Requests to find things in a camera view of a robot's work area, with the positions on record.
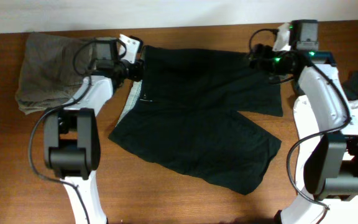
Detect black shorts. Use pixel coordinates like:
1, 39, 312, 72
109, 46, 283, 195

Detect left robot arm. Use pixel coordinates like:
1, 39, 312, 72
41, 35, 143, 223

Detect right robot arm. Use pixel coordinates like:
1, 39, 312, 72
250, 20, 358, 223

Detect folded grey shorts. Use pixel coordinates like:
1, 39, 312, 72
15, 32, 96, 115

